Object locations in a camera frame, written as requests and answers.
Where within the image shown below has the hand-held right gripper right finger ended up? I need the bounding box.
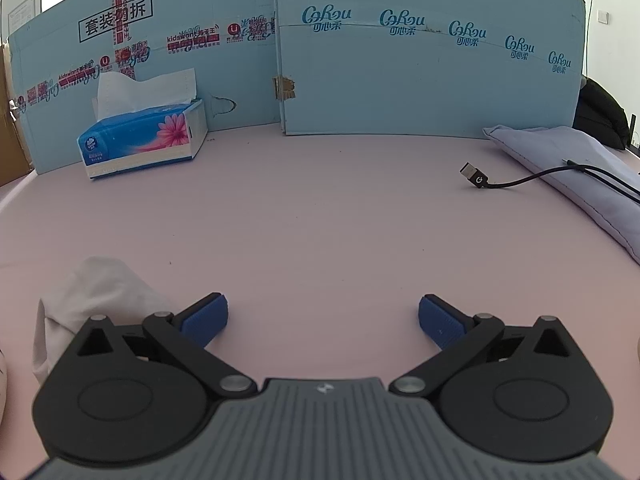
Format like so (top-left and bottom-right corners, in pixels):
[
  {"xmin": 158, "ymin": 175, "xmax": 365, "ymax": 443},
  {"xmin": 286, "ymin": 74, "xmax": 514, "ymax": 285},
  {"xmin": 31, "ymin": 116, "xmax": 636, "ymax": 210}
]
[{"xmin": 387, "ymin": 294, "xmax": 571, "ymax": 397}]

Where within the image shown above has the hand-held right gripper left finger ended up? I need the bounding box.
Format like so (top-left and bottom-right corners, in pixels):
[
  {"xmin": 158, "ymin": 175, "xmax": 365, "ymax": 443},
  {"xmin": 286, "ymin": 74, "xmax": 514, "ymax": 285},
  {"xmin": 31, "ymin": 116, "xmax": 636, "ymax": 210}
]
[{"xmin": 75, "ymin": 291, "xmax": 258, "ymax": 401}]

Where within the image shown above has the white cloth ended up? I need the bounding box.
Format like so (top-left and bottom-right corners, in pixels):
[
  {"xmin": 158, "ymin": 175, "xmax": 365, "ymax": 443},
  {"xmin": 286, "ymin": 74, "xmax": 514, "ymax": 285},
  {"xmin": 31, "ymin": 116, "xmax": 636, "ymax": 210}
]
[{"xmin": 32, "ymin": 256, "xmax": 186, "ymax": 386}]

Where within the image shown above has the lavender pillow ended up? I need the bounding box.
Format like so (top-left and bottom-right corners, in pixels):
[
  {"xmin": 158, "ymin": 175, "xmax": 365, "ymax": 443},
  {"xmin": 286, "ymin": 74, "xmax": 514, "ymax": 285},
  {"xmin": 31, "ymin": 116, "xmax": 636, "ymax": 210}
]
[{"xmin": 482, "ymin": 125, "xmax": 640, "ymax": 265}]

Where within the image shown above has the blue tissue box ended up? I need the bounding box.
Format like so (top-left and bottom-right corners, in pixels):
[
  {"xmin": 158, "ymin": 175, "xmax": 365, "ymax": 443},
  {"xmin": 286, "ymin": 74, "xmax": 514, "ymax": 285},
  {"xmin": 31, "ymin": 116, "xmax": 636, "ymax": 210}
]
[{"xmin": 76, "ymin": 69, "xmax": 209, "ymax": 180}]

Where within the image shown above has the teal printed blue cardboard panel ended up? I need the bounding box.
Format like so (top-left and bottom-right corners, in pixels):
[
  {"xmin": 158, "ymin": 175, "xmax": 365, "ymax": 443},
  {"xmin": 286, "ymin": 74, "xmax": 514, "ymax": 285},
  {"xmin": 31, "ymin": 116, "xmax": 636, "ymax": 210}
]
[{"xmin": 274, "ymin": 0, "xmax": 587, "ymax": 138}]

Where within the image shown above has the red printed blue cardboard panel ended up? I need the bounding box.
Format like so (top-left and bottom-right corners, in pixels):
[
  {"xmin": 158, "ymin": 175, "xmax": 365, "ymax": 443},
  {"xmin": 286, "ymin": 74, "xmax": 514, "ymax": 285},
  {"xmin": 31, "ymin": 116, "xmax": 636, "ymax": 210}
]
[{"xmin": 7, "ymin": 0, "xmax": 281, "ymax": 176}]

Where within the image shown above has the brown cardboard box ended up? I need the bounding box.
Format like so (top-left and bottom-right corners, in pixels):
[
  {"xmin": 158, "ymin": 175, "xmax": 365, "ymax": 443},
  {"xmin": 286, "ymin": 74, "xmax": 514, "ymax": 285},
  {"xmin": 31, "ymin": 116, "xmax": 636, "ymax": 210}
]
[{"xmin": 0, "ymin": 42, "xmax": 36, "ymax": 188}]

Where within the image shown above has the black jacket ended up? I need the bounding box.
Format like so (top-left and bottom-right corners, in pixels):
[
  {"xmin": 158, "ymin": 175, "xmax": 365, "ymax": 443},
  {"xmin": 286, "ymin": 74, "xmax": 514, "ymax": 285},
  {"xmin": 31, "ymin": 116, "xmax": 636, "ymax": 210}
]
[{"xmin": 572, "ymin": 76, "xmax": 632, "ymax": 152}]

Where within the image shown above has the black usb cable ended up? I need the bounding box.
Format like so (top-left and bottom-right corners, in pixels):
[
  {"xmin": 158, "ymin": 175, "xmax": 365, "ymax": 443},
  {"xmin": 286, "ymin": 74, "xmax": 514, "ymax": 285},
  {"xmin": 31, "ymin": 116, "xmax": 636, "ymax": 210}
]
[{"xmin": 459, "ymin": 160, "xmax": 640, "ymax": 208}]

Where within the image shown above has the thin black plug cable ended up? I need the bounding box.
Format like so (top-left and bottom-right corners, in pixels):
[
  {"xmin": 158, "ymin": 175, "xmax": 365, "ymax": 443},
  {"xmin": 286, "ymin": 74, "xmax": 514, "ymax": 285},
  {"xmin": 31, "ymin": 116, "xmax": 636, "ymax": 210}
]
[{"xmin": 561, "ymin": 159, "xmax": 640, "ymax": 200}]

